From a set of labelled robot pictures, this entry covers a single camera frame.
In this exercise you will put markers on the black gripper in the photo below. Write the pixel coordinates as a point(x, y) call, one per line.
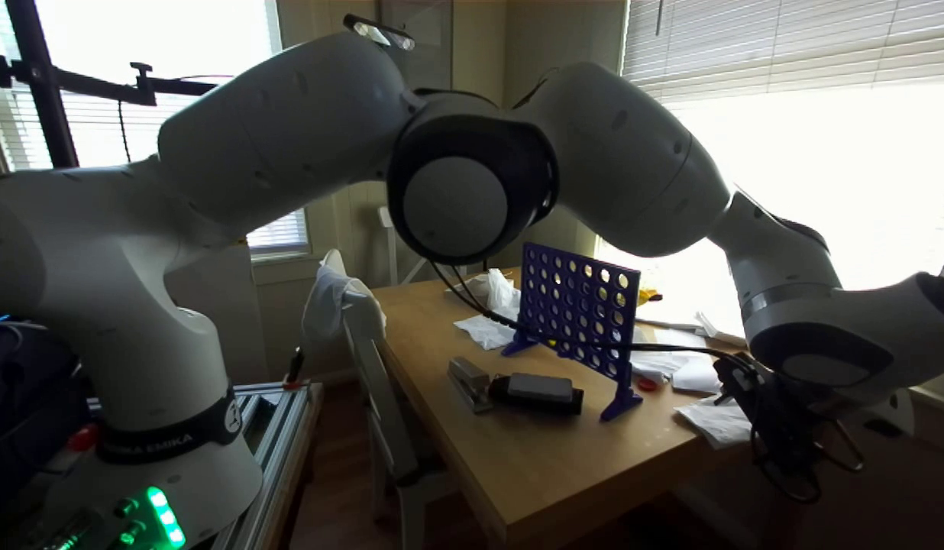
point(754, 392)

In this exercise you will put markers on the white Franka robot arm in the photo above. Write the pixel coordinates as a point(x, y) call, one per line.
point(287, 132)

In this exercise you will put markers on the small red game disc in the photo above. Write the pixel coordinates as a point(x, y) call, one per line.
point(647, 384)

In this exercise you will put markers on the small yellow object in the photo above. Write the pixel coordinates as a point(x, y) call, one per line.
point(647, 295)

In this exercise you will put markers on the blue connect four board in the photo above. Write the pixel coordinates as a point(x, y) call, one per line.
point(581, 308)

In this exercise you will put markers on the black rectangular box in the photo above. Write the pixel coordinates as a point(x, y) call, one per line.
point(538, 392)

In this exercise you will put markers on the grey metal stapler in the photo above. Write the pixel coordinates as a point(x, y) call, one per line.
point(472, 384)

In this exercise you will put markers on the crumpled clear plastic bag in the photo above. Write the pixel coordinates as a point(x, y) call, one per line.
point(495, 292)

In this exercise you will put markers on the white window blind wide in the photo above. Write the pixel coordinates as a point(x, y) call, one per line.
point(815, 49)

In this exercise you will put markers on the white chair beside table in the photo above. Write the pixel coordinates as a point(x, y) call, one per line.
point(372, 408)

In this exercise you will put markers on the white plastic bag on chair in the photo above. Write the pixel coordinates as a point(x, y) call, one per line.
point(335, 292)

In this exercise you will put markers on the white window blind narrow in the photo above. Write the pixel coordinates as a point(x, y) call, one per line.
point(183, 33)

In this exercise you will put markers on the dark equipment bag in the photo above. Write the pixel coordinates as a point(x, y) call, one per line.
point(23, 408)

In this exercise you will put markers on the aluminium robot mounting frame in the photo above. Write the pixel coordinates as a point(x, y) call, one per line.
point(276, 437)

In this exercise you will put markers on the black stereo camera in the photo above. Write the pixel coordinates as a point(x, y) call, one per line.
point(381, 33)

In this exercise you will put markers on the black camera stand boom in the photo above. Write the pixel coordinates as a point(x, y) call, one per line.
point(43, 80)

